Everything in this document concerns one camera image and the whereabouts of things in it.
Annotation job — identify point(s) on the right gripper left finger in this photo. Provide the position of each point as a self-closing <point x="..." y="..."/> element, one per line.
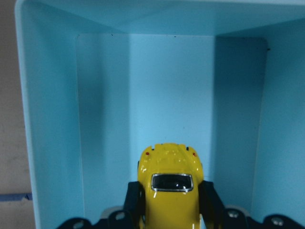
<point x="135" y="202"/>

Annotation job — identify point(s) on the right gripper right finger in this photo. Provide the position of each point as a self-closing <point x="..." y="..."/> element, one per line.
<point x="210" y="206"/>

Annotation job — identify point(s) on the yellow beetle toy car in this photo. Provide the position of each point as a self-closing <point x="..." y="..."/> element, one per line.
<point x="170" y="174"/>

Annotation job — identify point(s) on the light blue plastic bin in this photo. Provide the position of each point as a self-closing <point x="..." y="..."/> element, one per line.
<point x="102" y="80"/>

